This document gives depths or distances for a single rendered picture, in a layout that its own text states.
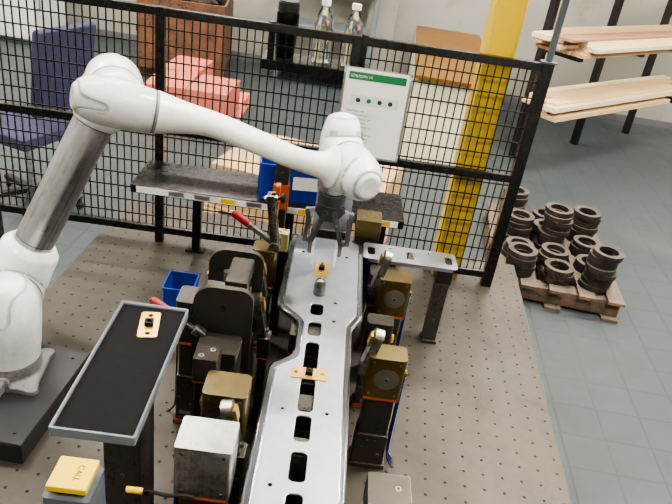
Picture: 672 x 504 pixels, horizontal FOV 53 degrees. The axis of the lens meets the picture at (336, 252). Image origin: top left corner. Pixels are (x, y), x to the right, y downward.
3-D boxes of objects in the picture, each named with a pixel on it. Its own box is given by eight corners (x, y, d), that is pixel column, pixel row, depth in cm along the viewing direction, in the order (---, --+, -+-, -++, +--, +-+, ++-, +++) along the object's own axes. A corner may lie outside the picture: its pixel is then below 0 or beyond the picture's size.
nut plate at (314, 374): (289, 377, 150) (290, 373, 149) (291, 366, 153) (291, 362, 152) (326, 382, 150) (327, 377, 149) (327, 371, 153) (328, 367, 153)
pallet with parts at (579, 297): (592, 239, 474) (611, 187, 455) (618, 326, 377) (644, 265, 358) (483, 216, 483) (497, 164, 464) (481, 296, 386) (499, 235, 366)
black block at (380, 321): (386, 413, 188) (405, 328, 174) (351, 408, 188) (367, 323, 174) (385, 400, 193) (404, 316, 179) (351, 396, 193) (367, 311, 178)
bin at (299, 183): (349, 208, 224) (354, 172, 217) (257, 200, 219) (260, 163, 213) (344, 187, 238) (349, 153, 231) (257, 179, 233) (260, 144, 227)
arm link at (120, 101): (159, 91, 148) (155, 74, 160) (72, 72, 141) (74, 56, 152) (149, 146, 154) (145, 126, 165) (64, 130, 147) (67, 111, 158)
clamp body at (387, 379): (393, 473, 169) (420, 365, 152) (347, 467, 169) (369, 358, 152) (393, 454, 175) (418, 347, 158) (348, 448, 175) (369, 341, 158)
